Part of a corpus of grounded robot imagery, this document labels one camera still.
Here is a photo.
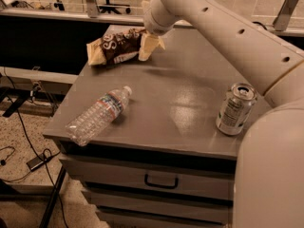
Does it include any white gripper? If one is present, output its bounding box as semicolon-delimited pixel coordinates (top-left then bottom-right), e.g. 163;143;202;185
139;0;175;61

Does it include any brown chip bag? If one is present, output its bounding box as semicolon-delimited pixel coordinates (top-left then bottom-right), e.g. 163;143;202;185
85;28;166;67

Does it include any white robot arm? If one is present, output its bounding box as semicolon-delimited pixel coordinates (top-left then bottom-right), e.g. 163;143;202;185
143;0;304;228

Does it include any clear plastic water bottle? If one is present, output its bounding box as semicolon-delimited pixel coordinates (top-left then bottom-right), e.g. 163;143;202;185
66;85;132;146

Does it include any silver soda can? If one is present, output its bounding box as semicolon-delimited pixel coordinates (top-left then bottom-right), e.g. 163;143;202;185
216;83;257;136

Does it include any grey drawer cabinet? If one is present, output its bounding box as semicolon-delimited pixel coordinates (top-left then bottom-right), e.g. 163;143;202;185
42;24;274;228

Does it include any black power adapter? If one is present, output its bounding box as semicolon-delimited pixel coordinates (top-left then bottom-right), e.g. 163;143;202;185
27;154;48;172

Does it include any black tripod leg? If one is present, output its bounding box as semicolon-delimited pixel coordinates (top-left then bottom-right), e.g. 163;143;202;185
39;168;66;228

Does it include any metal railing frame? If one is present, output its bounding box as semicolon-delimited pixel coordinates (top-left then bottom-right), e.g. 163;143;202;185
0;0;304;38

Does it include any black drawer handle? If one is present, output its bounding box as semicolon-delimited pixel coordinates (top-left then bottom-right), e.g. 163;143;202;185
143;174;180;190

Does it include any black floor cable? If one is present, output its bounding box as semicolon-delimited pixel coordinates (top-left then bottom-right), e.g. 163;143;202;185
0;74;69;228

